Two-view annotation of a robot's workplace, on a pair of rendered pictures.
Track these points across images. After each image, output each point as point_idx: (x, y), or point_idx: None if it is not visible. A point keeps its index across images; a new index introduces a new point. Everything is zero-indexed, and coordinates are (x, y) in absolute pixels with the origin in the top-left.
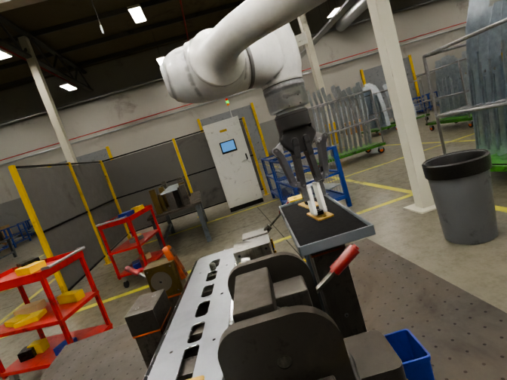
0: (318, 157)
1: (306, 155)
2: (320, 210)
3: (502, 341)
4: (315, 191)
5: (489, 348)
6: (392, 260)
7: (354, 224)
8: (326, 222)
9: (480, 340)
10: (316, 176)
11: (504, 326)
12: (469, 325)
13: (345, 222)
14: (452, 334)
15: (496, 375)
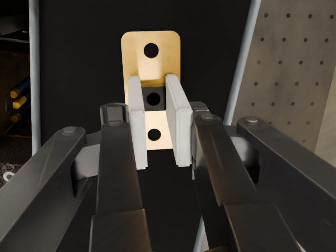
0: (295, 174)
1: (216, 231)
2: (156, 110)
3: (300, 46)
4: (172, 114)
5: (282, 47)
6: None
7: (177, 238)
8: (139, 177)
9: (287, 32)
10: (194, 175)
11: (325, 26)
12: (302, 3)
13: (173, 212)
14: (274, 6)
15: (256, 78)
